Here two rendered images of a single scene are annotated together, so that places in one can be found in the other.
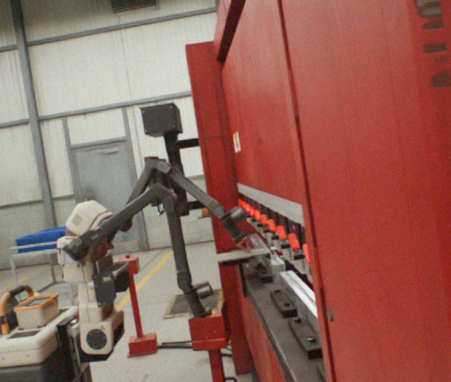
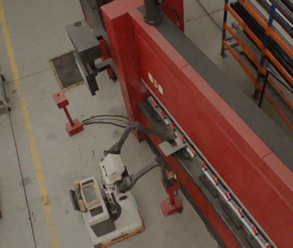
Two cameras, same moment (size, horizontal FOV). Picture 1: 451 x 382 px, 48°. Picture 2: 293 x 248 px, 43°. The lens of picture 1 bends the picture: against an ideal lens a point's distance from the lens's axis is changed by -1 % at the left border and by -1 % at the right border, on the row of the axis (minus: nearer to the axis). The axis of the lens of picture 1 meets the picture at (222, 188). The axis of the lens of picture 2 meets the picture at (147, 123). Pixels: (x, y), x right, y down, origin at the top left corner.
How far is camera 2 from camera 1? 3.31 m
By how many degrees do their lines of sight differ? 53
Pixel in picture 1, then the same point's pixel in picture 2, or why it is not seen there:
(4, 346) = (94, 220)
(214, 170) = (129, 76)
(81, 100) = not seen: outside the picture
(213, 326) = (175, 186)
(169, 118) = (97, 52)
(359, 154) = not seen: outside the picture
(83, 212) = (117, 170)
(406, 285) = not seen: outside the picture
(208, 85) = (125, 37)
